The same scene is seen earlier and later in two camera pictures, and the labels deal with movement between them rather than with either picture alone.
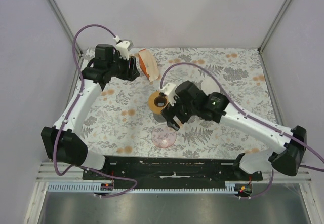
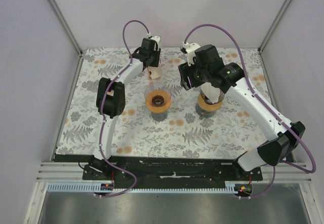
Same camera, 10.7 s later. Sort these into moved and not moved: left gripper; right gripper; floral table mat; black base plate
Moved: left gripper; right gripper
Not moved: black base plate; floral table mat
